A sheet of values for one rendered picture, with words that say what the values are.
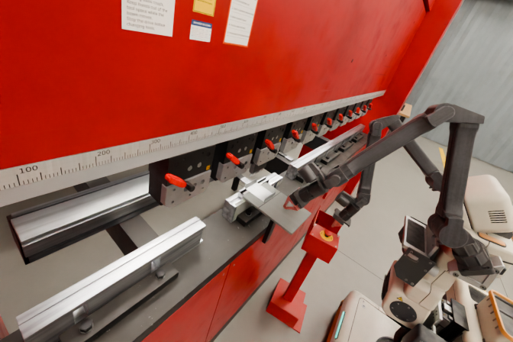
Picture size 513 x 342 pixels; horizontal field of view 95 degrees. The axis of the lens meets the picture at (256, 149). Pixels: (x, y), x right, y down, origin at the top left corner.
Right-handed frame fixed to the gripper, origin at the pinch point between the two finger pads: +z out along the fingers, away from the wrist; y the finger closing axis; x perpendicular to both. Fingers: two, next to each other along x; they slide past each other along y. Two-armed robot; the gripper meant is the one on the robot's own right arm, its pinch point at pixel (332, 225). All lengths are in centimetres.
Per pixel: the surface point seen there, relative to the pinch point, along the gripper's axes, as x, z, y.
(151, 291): 85, 0, 50
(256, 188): 31, -11, 46
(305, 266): 8.9, 29.1, -4.5
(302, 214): 32.1, -16.7, 23.1
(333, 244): 14.1, -0.7, -2.4
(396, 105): -175, -54, -11
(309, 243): 15.7, 7.4, 6.5
